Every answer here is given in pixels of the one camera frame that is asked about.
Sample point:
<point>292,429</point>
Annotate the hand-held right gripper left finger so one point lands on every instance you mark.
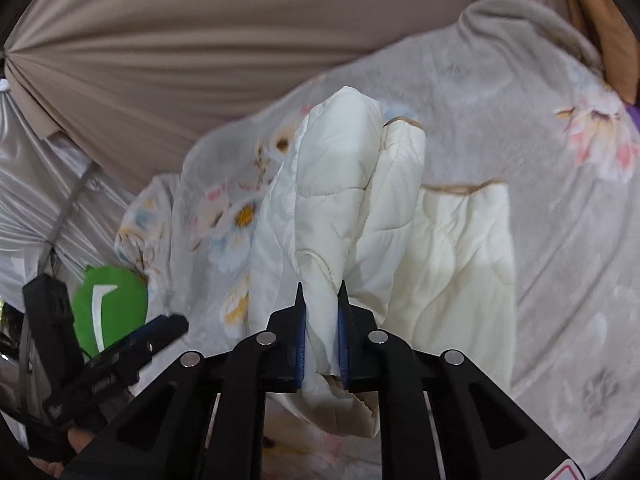
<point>301,355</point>

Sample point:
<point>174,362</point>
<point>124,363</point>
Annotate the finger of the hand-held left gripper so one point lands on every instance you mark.
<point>147,329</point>
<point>170,330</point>

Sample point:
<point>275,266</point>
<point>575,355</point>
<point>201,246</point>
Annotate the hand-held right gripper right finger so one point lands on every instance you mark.
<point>342,350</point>

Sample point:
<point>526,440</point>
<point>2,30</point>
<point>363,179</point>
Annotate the white quilted jacket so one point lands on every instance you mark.
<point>350,200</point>

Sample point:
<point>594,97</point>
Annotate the person's left hand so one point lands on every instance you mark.
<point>79,441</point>

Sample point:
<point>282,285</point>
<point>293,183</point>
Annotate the green pillow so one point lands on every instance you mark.
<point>130,305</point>

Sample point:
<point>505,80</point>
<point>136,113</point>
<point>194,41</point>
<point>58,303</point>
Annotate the silver satin cloth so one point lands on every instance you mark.
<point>40,160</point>

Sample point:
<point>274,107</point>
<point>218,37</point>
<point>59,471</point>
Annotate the grey floral blanket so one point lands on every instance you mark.
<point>475,110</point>

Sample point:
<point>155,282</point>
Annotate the beige curtain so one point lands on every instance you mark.
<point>200,35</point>

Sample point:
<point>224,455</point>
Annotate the orange hanging garment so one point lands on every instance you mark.
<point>610,35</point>

